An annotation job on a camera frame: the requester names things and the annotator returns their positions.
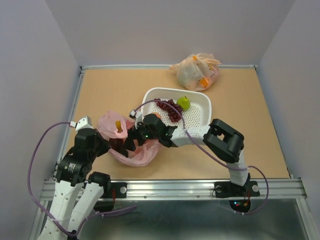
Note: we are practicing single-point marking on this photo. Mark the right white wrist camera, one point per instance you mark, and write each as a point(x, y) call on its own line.
point(137, 116)

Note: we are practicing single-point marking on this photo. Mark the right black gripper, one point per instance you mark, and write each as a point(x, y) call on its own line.
point(128, 144)

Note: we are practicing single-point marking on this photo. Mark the orange peach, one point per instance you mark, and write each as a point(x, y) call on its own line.
point(157, 114)

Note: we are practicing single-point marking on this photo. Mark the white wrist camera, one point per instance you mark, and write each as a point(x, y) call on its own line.
point(137, 116)
point(84, 123)

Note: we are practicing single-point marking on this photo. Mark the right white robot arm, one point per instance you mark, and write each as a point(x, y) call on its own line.
point(223, 140)

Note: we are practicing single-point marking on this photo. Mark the green pear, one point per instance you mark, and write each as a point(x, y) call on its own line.
point(184, 103)

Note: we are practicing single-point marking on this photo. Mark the orange white plastic bag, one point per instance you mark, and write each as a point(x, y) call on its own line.
point(197, 72)

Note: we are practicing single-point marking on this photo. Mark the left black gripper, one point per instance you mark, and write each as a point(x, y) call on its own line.
point(106, 146)

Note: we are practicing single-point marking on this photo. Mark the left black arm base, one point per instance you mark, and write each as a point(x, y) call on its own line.
point(115, 189)

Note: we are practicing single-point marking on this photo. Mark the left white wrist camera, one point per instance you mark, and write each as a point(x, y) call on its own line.
point(84, 123)

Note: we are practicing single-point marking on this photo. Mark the dark red plum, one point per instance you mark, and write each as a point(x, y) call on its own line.
point(116, 144)

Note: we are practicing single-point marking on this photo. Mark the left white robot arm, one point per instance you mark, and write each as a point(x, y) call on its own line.
point(77, 188)

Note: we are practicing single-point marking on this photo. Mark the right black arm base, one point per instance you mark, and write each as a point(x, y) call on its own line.
point(226, 189)

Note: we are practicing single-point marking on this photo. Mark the white perforated plastic basket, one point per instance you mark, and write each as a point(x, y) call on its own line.
point(199, 114)

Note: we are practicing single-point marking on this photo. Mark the small orange fruit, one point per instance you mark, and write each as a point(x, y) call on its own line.
point(118, 125)

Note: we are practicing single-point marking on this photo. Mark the aluminium front rail frame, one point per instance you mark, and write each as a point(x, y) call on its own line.
point(173, 193)

